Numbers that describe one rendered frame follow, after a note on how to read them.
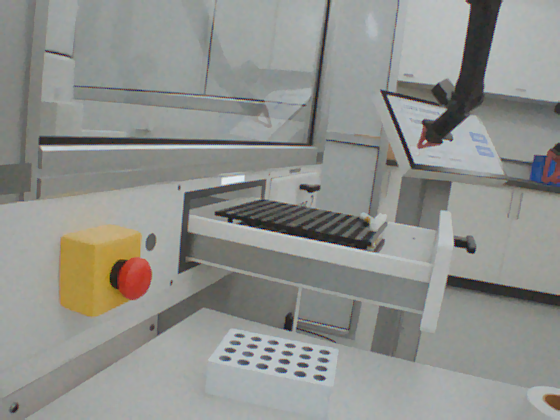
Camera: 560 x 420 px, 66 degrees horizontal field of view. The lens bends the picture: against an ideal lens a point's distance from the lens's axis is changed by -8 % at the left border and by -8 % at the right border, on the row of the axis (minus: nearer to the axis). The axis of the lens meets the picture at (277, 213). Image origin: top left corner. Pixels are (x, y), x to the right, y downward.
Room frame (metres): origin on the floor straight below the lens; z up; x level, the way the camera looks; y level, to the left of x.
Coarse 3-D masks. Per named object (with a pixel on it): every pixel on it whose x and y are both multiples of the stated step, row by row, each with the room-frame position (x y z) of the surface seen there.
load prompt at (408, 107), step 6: (402, 102) 1.56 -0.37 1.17; (408, 102) 1.58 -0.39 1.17; (402, 108) 1.54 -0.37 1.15; (408, 108) 1.56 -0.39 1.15; (414, 108) 1.58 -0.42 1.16; (420, 108) 1.60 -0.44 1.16; (426, 108) 1.62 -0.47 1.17; (432, 108) 1.64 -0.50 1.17; (420, 114) 1.58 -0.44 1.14; (426, 114) 1.60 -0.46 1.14; (432, 114) 1.62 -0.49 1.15; (438, 114) 1.64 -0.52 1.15
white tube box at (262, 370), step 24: (240, 336) 0.48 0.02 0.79; (264, 336) 0.48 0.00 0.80; (216, 360) 0.41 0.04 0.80; (240, 360) 0.42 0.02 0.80; (264, 360) 0.44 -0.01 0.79; (288, 360) 0.43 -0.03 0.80; (312, 360) 0.44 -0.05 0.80; (336, 360) 0.44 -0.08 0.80; (216, 384) 0.41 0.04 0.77; (240, 384) 0.40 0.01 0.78; (264, 384) 0.40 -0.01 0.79; (288, 384) 0.39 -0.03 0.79; (312, 384) 0.39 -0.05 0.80; (288, 408) 0.39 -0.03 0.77; (312, 408) 0.39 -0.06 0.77
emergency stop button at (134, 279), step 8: (128, 264) 0.39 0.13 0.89; (136, 264) 0.39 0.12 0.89; (144, 264) 0.40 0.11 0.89; (120, 272) 0.39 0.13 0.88; (128, 272) 0.38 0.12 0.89; (136, 272) 0.39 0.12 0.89; (144, 272) 0.40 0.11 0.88; (120, 280) 0.38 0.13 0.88; (128, 280) 0.38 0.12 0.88; (136, 280) 0.39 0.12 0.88; (144, 280) 0.40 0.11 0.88; (120, 288) 0.38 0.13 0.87; (128, 288) 0.38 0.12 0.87; (136, 288) 0.39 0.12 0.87; (144, 288) 0.40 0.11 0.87; (128, 296) 0.38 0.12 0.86; (136, 296) 0.39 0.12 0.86
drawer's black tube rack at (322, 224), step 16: (224, 208) 0.67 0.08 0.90; (240, 208) 0.69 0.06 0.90; (256, 208) 0.71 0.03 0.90; (272, 208) 0.73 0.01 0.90; (288, 208) 0.75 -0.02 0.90; (304, 208) 0.77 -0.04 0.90; (240, 224) 0.72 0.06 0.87; (256, 224) 0.73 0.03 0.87; (272, 224) 0.62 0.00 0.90; (288, 224) 0.62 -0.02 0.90; (304, 224) 0.64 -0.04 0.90; (320, 224) 0.65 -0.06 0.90; (336, 224) 0.67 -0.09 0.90; (352, 224) 0.68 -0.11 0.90; (368, 224) 0.70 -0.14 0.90; (320, 240) 0.68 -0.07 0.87; (336, 240) 0.69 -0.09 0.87; (352, 240) 0.58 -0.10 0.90; (384, 240) 0.73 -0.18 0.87
